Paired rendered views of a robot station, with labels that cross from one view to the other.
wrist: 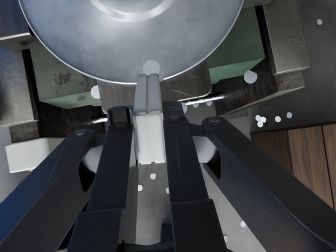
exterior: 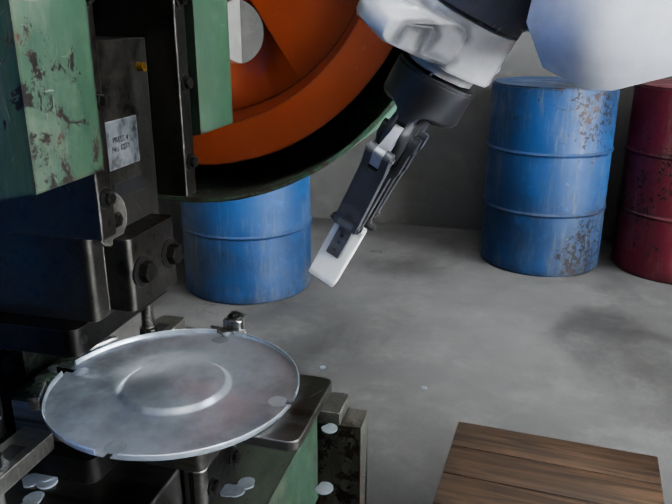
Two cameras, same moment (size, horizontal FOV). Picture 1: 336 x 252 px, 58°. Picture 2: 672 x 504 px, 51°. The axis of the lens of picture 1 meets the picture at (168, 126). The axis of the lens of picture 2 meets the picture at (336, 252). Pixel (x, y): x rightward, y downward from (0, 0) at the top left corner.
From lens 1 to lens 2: 0.67 m
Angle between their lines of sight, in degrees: 69
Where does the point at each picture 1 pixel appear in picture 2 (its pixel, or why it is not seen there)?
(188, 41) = (272, 376)
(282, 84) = (354, 423)
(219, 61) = not seen: hidden behind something
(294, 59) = (334, 399)
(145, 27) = (236, 393)
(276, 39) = not seen: hidden behind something
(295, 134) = not seen: outside the picture
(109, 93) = (277, 432)
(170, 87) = (306, 397)
